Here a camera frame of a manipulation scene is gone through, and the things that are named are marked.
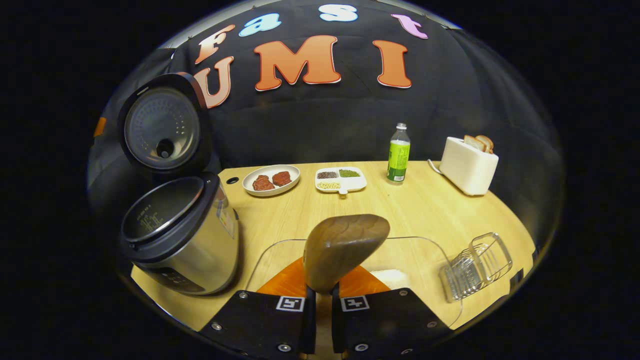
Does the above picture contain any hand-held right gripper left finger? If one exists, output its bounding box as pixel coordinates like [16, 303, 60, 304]
[199, 257, 317, 358]

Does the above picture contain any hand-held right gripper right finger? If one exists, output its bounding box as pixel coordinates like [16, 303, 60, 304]
[331, 265, 453, 358]

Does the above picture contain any brown wooden spoon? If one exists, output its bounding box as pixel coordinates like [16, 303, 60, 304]
[303, 214, 391, 296]

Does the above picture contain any silver black rice cooker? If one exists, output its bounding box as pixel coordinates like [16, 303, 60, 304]
[116, 71, 241, 297]

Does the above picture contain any metal wire chopstick holder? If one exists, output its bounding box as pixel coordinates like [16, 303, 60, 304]
[439, 232, 514, 304]

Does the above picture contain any white divided dish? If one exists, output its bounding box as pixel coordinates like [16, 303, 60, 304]
[314, 166, 368, 195]

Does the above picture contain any white round plate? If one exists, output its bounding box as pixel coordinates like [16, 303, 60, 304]
[242, 164, 301, 197]

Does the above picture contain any green label plastic bottle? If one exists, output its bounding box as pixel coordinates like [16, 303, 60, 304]
[386, 122, 412, 185]

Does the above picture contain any white toaster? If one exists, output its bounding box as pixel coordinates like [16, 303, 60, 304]
[439, 136, 500, 197]

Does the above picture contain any black backdrop cloth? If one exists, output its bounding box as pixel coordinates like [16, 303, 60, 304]
[87, 0, 566, 241]

